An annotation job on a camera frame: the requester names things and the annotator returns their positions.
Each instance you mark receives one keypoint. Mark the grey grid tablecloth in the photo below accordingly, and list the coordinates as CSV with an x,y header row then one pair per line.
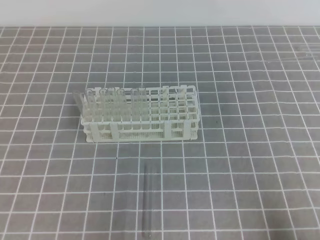
x,y
253,173

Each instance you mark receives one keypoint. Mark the leaning clear test tube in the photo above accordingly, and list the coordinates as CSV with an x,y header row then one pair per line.
x,y
78,98

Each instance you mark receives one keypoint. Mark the white plastic test tube rack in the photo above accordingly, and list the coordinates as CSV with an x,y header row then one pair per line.
x,y
173,115

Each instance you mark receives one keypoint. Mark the clear glass test tube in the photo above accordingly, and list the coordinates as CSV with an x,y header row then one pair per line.
x,y
147,205

